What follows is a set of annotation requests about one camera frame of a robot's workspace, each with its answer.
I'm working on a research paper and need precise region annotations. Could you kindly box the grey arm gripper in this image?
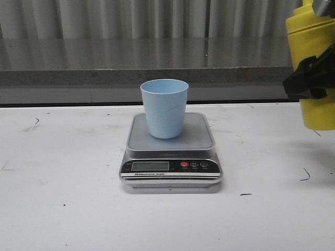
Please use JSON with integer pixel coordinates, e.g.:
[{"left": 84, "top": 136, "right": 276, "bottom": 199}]
[{"left": 283, "top": 0, "right": 335, "bottom": 99}]

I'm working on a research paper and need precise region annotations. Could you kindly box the yellow squeeze bottle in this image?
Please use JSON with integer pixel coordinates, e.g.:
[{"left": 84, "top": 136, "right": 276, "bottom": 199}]
[{"left": 283, "top": 1, "right": 334, "bottom": 130}]

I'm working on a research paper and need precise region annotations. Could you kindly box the light blue plastic cup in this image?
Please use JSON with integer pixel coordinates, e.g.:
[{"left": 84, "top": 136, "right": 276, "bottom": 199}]
[{"left": 140, "top": 79, "right": 188, "bottom": 139}]

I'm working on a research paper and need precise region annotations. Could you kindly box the silver digital kitchen scale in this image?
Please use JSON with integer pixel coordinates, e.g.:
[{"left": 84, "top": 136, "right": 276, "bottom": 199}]
[{"left": 119, "top": 112, "right": 223, "bottom": 191}]

